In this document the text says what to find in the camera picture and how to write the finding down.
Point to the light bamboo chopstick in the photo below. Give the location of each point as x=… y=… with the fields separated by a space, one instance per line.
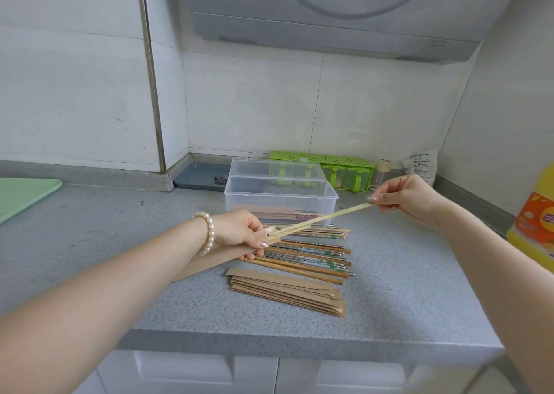
x=324 y=218

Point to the clear plastic storage box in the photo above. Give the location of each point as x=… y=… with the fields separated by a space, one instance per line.
x=281 y=194

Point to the person's right hand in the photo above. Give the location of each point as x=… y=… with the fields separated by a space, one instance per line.
x=411 y=194

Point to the grey-blue plastic tray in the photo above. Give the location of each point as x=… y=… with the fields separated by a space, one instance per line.
x=199 y=177

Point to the person's right forearm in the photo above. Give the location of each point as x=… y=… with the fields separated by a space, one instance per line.
x=506 y=277

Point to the brown paper chopstick sleeve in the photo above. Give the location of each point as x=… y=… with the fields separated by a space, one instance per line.
x=207 y=264

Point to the metal wall corner trim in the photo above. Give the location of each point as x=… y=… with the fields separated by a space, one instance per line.
x=151 y=82

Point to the pile of mixed chopsticks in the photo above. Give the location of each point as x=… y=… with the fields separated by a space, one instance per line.
x=311 y=255

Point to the clear plastic box lid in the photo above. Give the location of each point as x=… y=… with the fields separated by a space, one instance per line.
x=268 y=168

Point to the person's left hand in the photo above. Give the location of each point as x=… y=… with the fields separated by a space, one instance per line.
x=236 y=229

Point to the light green cutting board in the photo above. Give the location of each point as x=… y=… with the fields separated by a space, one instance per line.
x=21 y=197

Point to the grey range hood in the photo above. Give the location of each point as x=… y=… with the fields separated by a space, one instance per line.
x=346 y=21

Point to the person's left fingers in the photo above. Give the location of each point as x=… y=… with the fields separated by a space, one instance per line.
x=259 y=235

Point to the stack of brown paper sleeves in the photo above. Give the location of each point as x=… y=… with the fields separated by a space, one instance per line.
x=294 y=292

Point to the white printed plastic bag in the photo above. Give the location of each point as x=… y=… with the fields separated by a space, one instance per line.
x=422 y=166

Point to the yellow cooking oil bottle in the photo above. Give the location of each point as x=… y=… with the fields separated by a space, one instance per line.
x=534 y=220

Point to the green spice rack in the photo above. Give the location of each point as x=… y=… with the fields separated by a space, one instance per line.
x=342 y=164

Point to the small glass jar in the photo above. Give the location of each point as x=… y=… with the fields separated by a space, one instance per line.
x=381 y=173

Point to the person's right thumb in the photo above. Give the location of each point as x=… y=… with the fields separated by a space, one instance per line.
x=378 y=199

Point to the white cabinet door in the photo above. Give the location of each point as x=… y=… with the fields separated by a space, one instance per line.
x=346 y=378
x=186 y=374

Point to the person's left forearm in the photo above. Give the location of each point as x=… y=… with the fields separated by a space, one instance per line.
x=99 y=303

